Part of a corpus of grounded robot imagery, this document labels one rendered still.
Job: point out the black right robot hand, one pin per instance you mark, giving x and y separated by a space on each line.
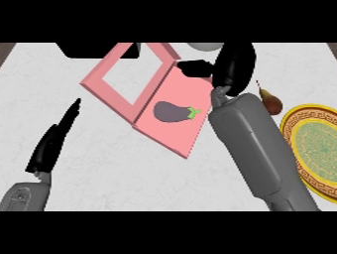
235 66

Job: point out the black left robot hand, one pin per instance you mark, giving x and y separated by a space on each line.
49 149

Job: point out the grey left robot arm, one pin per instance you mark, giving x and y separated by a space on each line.
25 195

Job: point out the pink open box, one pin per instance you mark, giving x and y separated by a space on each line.
180 96

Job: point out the purple eggplant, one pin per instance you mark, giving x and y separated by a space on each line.
171 111

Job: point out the yellow ornate plate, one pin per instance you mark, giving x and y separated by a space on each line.
322 149

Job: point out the grey rounded object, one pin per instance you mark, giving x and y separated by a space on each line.
204 47

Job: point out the brown pear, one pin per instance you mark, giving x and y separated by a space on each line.
272 103

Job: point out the black appliance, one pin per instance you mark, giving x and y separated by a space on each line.
87 50

